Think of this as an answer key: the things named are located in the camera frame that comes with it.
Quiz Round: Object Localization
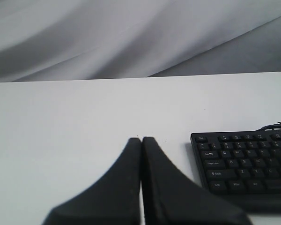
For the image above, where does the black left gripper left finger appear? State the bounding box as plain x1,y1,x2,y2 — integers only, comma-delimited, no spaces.
43,138,141,225

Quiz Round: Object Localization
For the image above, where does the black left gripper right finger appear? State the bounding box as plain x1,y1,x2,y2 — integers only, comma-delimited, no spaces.
141,137,251,225

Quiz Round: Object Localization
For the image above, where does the black acer keyboard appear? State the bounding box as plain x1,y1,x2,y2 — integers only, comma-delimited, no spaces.
190,130,281,214

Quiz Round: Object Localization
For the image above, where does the grey backdrop cloth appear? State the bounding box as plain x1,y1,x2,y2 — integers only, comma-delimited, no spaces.
0,0,281,82

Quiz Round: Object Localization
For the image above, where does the black keyboard cable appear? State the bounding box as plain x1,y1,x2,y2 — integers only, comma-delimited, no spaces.
256,117,281,132

